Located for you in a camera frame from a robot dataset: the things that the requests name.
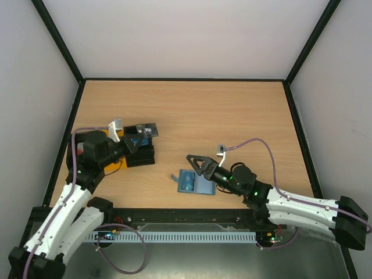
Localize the yellow tray middle compartment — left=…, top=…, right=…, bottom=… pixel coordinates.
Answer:
left=101, top=130, right=127, bottom=175

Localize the black aluminium frame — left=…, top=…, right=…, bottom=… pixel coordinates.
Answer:
left=5, top=0, right=359, bottom=279

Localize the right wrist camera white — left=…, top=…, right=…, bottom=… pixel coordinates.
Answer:
left=216, top=144, right=226, bottom=167

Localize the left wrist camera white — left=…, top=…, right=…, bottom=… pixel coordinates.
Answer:
left=108, top=119, right=123, bottom=142

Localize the black tray compartment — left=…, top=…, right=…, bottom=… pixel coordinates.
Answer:
left=66, top=132, right=87, bottom=180
left=124, top=125, right=155, bottom=167

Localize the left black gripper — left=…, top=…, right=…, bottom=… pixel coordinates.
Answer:
left=99, top=134, right=144, bottom=168

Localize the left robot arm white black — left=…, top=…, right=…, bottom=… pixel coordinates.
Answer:
left=8, top=127, right=147, bottom=278

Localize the teal leather card holder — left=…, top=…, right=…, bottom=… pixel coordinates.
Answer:
left=170, top=169, right=216, bottom=195

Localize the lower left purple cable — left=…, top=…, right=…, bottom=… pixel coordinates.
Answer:
left=95, top=225, right=147, bottom=275

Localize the black tray left compartment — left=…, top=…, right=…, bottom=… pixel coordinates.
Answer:
left=66, top=132, right=87, bottom=180

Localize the blue VIP card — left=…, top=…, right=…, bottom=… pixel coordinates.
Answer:
left=178, top=170, right=195, bottom=193

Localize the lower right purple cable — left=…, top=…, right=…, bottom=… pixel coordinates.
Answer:
left=257, top=226, right=300, bottom=252

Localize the black tray right compartment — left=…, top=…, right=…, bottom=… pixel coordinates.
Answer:
left=124, top=125, right=155, bottom=167

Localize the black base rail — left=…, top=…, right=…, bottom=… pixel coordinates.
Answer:
left=28, top=206, right=294, bottom=230

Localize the blue card in tray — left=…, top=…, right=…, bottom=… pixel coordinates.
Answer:
left=131, top=138, right=150, bottom=146

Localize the light blue slotted cable duct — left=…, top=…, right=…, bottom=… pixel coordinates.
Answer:
left=84, top=231, right=257, bottom=244

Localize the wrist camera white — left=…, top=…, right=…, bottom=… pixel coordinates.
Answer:
left=108, top=119, right=123, bottom=142
left=216, top=144, right=226, bottom=167

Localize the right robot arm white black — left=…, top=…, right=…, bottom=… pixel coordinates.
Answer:
left=187, top=155, right=371, bottom=251

